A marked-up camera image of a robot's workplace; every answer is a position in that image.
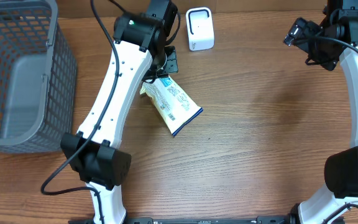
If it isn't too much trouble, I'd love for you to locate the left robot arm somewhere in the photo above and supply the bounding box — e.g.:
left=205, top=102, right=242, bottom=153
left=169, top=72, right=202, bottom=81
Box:
left=60, top=0, right=180, bottom=223

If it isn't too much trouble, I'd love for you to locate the cream snack bag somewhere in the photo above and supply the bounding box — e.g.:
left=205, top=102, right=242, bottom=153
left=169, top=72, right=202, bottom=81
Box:
left=140, top=76, right=203, bottom=136

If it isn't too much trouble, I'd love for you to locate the grey plastic shopping basket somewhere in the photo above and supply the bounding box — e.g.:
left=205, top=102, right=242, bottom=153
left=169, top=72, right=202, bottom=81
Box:
left=0, top=0, right=77, bottom=153

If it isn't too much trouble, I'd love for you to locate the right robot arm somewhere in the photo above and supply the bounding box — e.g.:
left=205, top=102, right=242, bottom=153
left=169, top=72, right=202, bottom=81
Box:
left=271, top=0, right=358, bottom=223

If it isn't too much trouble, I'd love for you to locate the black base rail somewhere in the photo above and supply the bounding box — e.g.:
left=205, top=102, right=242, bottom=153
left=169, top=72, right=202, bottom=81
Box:
left=68, top=216, right=346, bottom=224

